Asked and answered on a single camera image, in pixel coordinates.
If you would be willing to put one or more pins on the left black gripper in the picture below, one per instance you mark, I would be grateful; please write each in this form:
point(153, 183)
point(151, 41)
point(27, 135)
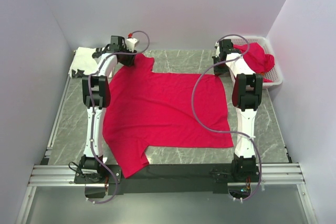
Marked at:
point(130, 62)

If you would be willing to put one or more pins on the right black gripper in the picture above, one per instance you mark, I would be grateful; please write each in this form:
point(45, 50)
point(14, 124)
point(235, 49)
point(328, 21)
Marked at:
point(218, 72)

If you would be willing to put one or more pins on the red t-shirt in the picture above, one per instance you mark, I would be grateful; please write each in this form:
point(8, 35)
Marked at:
point(163, 110)

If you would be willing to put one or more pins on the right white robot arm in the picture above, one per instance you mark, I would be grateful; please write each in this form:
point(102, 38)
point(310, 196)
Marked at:
point(246, 98)

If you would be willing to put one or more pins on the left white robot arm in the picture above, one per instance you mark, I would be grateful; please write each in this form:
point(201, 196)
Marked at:
point(96, 98)

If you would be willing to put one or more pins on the red shirts in basket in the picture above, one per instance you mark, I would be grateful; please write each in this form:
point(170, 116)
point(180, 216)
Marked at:
point(259, 61)

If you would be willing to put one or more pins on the folded white printed t-shirt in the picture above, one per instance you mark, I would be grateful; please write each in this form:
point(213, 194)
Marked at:
point(92, 61)

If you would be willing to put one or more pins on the white plastic laundry basket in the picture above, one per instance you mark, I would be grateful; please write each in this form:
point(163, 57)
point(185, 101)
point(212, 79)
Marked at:
point(275, 73)

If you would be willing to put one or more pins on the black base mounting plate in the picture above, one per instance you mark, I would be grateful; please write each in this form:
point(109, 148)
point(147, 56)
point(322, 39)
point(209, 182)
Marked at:
point(183, 178)

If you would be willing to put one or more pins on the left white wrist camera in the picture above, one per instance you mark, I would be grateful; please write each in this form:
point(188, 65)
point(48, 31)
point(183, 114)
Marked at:
point(131, 42)

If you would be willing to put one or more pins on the aluminium frame rail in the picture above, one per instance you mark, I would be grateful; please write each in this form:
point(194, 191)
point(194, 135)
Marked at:
point(61, 175)

